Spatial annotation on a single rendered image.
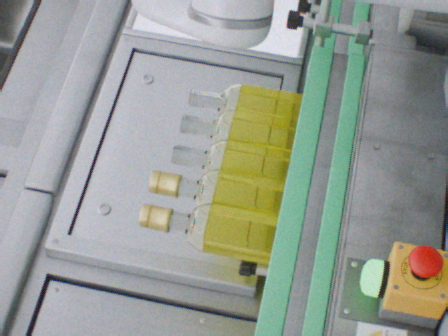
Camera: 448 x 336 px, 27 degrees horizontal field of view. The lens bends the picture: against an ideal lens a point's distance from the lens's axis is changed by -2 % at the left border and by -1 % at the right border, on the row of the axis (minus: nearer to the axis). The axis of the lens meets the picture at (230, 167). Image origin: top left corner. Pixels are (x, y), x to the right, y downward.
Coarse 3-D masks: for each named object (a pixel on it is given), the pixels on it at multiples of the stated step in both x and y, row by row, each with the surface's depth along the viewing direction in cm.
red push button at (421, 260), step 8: (416, 248) 106; (424, 248) 105; (432, 248) 106; (416, 256) 105; (424, 256) 105; (432, 256) 105; (440, 256) 105; (408, 264) 105; (416, 264) 104; (424, 264) 104; (432, 264) 104; (440, 264) 104; (416, 272) 104; (424, 272) 104; (432, 272) 104
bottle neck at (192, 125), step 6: (186, 120) 145; (192, 120) 145; (198, 120) 145; (204, 120) 145; (210, 120) 145; (186, 126) 144; (192, 126) 144; (198, 126) 144; (204, 126) 144; (210, 126) 144; (186, 132) 145; (192, 132) 145; (198, 132) 145; (204, 132) 144; (210, 132) 144; (210, 138) 145
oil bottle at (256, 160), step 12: (216, 144) 141; (228, 144) 141; (240, 144) 141; (204, 156) 141; (216, 156) 140; (228, 156) 140; (240, 156) 140; (252, 156) 140; (264, 156) 140; (276, 156) 140; (288, 156) 140; (204, 168) 141; (216, 168) 139; (228, 168) 139; (240, 168) 138; (252, 168) 138; (264, 168) 139; (276, 168) 139
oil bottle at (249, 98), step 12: (240, 84) 148; (228, 96) 147; (240, 96) 147; (252, 96) 147; (264, 96) 147; (276, 96) 147; (288, 96) 147; (300, 96) 147; (228, 108) 146; (240, 108) 145; (252, 108) 145; (264, 108) 145; (276, 108) 145; (288, 108) 146
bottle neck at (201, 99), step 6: (192, 90) 149; (198, 90) 149; (204, 90) 149; (192, 96) 148; (198, 96) 148; (204, 96) 148; (210, 96) 148; (216, 96) 148; (192, 102) 148; (198, 102) 148; (204, 102) 148; (210, 102) 148; (216, 102) 148; (204, 108) 149; (210, 108) 149; (216, 108) 148
